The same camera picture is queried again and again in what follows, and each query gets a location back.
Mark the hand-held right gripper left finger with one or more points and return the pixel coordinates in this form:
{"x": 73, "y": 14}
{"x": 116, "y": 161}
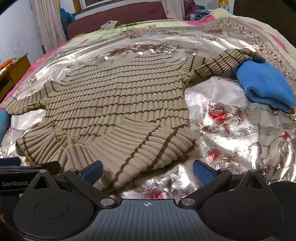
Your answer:
{"x": 92, "y": 173}

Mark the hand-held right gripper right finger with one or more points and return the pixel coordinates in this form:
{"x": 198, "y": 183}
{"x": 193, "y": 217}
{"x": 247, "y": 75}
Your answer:
{"x": 201, "y": 172}

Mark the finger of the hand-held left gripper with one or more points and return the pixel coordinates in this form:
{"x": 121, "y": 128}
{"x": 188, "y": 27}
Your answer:
{"x": 9, "y": 160}
{"x": 46, "y": 166}

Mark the beige striped knit sweater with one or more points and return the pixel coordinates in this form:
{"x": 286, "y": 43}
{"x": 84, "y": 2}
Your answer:
{"x": 115, "y": 104}

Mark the light blue clothes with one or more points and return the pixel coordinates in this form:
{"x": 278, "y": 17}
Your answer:
{"x": 200, "y": 13}

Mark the teal blue garment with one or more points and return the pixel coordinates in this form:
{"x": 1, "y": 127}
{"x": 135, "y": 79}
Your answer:
{"x": 3, "y": 125}

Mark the silver floral bedspread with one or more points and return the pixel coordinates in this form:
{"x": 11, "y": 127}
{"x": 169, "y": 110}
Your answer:
{"x": 231, "y": 129}

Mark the pink floral quilt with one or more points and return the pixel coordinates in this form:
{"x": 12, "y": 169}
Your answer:
{"x": 30, "y": 71}

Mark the orange object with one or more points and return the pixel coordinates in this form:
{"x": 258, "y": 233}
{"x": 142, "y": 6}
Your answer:
{"x": 5, "y": 64}

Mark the blue knit garment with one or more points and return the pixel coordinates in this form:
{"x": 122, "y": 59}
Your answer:
{"x": 261, "y": 81}

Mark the beige curtain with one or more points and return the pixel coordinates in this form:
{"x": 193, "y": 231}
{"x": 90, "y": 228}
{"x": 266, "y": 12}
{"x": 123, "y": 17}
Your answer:
{"x": 164, "y": 7}
{"x": 49, "y": 23}

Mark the white crumpled cloth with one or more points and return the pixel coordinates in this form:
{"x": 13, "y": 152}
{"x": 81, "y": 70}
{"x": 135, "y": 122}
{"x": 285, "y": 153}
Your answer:
{"x": 111, "y": 24}

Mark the teal hanging cloth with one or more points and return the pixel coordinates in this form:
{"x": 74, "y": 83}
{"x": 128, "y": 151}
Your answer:
{"x": 66, "y": 17}

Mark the maroon headboard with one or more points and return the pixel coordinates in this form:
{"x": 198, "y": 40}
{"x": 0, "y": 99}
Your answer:
{"x": 120, "y": 17}

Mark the window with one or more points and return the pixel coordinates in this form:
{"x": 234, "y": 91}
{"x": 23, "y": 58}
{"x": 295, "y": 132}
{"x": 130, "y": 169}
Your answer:
{"x": 79, "y": 5}

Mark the maroon cloth pile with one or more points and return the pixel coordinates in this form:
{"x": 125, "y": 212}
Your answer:
{"x": 194, "y": 5}

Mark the yellow printed bag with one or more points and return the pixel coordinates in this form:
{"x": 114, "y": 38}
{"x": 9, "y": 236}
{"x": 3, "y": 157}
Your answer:
{"x": 224, "y": 4}

